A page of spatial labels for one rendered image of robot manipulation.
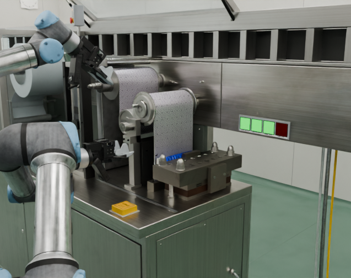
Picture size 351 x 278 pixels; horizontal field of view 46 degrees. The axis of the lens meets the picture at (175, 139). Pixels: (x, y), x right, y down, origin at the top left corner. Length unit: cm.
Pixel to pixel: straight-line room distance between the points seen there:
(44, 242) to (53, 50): 62
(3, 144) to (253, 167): 388
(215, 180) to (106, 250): 53
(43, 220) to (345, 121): 108
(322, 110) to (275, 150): 298
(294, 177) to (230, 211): 275
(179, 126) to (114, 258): 63
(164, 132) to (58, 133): 75
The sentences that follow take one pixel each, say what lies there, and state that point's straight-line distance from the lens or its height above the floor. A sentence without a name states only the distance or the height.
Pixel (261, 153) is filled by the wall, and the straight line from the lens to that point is 469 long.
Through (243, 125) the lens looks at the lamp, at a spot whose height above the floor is 118.
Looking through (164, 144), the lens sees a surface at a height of 110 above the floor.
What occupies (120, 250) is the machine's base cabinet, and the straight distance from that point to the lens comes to 164.
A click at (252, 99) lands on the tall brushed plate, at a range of 178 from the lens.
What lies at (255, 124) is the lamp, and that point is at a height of 119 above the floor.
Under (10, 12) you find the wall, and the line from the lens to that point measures 745.
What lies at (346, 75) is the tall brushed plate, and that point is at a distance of 157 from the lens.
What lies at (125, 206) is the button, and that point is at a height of 92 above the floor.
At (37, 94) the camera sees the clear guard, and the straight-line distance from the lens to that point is 259.
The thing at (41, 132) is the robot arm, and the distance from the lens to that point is 113.
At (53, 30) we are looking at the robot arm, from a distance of 151.
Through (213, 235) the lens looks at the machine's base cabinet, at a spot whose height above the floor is 74.
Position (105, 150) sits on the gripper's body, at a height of 113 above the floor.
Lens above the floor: 152
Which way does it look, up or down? 13 degrees down
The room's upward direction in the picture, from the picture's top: straight up
